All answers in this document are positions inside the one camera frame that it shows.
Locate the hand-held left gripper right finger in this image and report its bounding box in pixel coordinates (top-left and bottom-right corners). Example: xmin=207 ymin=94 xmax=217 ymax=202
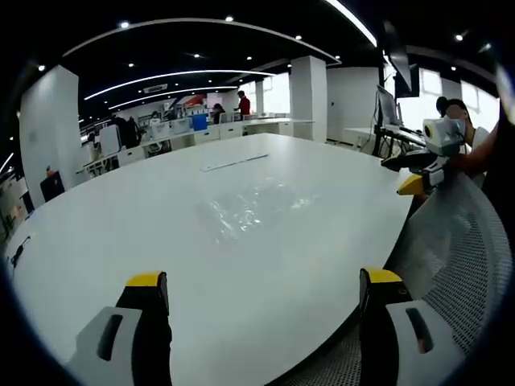
xmin=357 ymin=267 xmax=468 ymax=386

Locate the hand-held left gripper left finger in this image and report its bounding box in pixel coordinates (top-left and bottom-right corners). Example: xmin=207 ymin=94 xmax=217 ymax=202
xmin=66 ymin=271 xmax=173 ymax=386

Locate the clear food packaging bag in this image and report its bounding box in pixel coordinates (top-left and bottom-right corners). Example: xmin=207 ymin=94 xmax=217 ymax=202
xmin=196 ymin=195 xmax=269 ymax=247
xmin=241 ymin=179 xmax=321 ymax=216

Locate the white side desk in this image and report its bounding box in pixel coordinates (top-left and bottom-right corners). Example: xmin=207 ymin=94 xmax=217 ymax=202
xmin=344 ymin=125 xmax=426 ymax=156

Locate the desktop monitor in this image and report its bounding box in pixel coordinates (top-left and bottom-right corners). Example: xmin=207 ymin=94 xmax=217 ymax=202
xmin=376 ymin=84 xmax=404 ymax=126

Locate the hanging black screen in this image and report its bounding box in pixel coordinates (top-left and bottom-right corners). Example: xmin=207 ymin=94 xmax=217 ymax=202
xmin=381 ymin=19 xmax=422 ymax=98

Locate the black office chair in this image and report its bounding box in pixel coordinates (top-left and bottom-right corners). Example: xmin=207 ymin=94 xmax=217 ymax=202
xmin=39 ymin=168 xmax=66 ymax=203

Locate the white flat strip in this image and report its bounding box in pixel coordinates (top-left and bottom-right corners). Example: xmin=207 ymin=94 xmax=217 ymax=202
xmin=200 ymin=154 xmax=270 ymax=173

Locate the long white counter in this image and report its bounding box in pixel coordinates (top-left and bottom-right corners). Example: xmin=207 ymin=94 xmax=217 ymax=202
xmin=82 ymin=117 xmax=315 ymax=178

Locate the black cable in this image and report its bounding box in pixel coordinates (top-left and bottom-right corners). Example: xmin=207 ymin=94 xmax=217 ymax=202
xmin=10 ymin=236 xmax=32 ymax=269

